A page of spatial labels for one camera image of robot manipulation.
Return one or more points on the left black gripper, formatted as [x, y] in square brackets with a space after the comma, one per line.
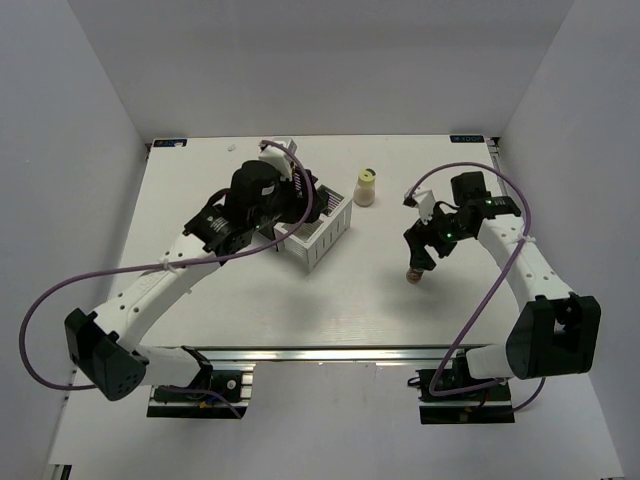
[295, 205]

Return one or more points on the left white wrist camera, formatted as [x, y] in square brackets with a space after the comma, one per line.
[280, 160]

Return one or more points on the left blue table sticker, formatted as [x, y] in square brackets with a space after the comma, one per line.
[170, 143]

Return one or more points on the blue table sticker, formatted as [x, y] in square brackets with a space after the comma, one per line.
[170, 143]
[462, 138]

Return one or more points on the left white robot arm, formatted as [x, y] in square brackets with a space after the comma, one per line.
[105, 344]

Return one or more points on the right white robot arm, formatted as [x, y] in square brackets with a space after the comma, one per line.
[556, 331]

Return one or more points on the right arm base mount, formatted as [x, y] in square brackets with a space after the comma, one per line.
[482, 407]

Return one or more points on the right blue table sticker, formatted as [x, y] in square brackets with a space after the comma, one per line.
[462, 138]

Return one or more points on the aluminium table front rail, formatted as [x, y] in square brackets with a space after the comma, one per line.
[319, 354]

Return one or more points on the white bottle yellow cap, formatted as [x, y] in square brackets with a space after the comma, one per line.
[364, 191]

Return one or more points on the white two-slot organizer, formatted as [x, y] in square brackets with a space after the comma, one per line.
[311, 242]

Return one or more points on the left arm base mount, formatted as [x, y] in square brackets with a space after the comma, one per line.
[219, 390]

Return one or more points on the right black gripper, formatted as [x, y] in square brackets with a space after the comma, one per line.
[422, 234]

